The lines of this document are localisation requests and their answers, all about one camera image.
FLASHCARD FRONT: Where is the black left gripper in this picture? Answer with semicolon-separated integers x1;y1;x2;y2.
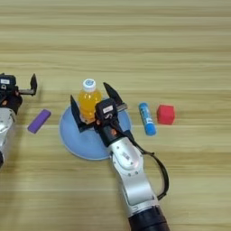
0;72;39;116

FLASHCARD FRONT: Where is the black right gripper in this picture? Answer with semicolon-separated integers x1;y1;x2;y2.
69;81;129;148

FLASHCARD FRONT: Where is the orange juice bottle white cap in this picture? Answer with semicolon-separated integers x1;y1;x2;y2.
78;79;104;125

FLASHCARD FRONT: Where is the purple rectangular block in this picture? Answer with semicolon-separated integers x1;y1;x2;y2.
27;108;52;134

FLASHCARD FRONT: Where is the light blue round plate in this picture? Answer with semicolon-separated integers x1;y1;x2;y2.
59;105;133;161

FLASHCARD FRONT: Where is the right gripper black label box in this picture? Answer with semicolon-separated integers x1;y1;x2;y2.
95;97;119;126

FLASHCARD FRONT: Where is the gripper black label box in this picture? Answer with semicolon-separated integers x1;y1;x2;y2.
95;97;119;126
0;73;18;93

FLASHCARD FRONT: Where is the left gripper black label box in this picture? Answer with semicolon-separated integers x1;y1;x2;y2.
0;73;18;93

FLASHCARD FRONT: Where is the blue glue stick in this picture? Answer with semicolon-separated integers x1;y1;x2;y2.
138;102;157;136

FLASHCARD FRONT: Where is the red cube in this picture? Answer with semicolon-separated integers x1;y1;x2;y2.
156;104;176;125

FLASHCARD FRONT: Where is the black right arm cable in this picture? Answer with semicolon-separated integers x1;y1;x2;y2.
111;118;170;201

